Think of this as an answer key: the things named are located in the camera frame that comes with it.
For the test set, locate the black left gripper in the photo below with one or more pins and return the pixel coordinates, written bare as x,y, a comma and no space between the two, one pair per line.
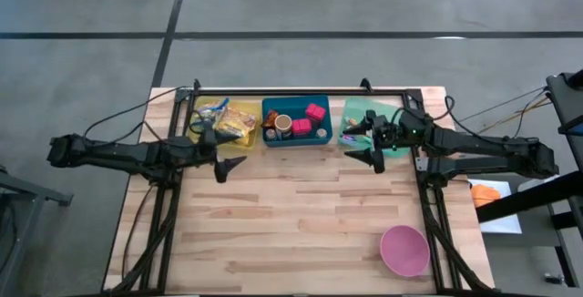
207,153

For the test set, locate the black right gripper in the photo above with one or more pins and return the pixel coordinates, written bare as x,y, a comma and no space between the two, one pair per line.
394,133

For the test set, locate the light blue ramen packet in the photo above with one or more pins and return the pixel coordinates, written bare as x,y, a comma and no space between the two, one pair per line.
204,117

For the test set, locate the clear glass spice jar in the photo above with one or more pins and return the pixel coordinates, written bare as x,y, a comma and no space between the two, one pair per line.
321,133
270,134

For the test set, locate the blue soy sauce ramen packet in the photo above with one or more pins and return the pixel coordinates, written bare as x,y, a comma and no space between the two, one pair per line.
217,105

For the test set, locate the brown taco seasoning packet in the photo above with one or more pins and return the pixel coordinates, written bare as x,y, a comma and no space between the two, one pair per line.
269,118

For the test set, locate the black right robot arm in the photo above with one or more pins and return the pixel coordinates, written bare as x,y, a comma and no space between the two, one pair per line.
483,149

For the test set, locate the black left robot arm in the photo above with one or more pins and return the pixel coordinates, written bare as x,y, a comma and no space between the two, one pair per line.
123,153

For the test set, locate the teal plastic bin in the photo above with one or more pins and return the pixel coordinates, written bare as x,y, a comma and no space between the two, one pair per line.
355,105

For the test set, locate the yellow plastic bin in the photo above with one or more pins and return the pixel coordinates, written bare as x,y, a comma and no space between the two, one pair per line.
248,105

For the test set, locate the blue plastic bin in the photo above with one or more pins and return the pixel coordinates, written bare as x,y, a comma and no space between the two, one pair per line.
296,103

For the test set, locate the pink bowl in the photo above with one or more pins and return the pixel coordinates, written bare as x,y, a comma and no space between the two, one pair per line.
405,251

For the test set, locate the orange cloth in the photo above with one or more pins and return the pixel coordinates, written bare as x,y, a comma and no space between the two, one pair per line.
485,195

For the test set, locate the white paper sheet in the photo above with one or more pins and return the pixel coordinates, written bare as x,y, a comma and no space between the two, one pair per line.
501,224

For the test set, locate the white plastic container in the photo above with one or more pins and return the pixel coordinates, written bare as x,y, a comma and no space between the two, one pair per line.
528,183

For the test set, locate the grey metal stand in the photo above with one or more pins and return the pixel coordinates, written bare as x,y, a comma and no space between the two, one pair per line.
36,189

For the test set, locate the black equipment stand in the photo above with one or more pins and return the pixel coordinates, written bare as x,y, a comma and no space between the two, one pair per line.
565,101

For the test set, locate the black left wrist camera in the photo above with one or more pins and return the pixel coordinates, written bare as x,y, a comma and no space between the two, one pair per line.
210,136

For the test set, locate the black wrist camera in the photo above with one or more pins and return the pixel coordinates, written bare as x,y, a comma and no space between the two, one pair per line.
383,132
210,136

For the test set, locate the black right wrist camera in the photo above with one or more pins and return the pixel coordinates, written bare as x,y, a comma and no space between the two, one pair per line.
383,132

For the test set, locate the black table rig frame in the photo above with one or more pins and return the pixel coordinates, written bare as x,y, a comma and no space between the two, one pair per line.
296,91

